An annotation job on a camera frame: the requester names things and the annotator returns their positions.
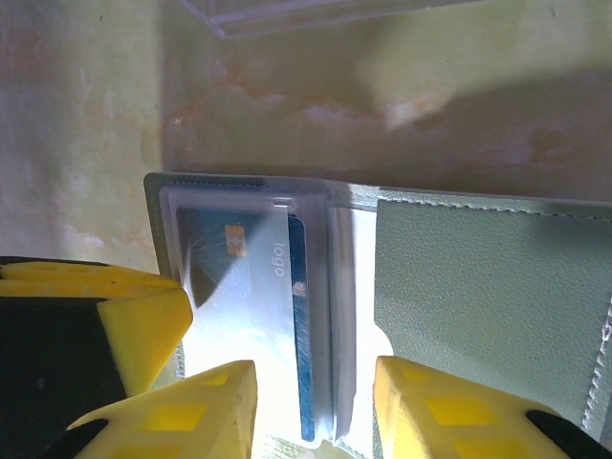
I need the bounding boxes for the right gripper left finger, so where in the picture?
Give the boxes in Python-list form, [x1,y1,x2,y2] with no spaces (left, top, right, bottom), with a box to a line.
[40,361,259,459]

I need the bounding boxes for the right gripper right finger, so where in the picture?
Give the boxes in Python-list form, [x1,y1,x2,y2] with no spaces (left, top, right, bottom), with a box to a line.
[372,356,612,459]

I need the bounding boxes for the clear plastic box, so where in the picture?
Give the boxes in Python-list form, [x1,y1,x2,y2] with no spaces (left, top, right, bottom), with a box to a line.
[176,0,484,42]

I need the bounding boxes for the dark blue credit card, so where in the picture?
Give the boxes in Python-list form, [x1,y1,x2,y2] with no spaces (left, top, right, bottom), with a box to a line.
[174,205,319,444]

